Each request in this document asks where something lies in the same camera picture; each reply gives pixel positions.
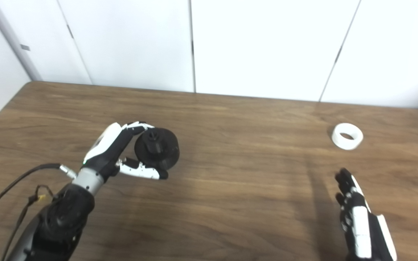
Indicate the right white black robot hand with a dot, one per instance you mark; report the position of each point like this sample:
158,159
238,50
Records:
361,224

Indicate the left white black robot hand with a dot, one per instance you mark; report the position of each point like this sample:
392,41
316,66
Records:
111,145

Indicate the round black plastic part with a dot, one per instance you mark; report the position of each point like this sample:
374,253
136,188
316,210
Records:
158,148

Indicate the grey vertical wall post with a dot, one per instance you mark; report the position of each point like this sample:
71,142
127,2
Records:
11,38

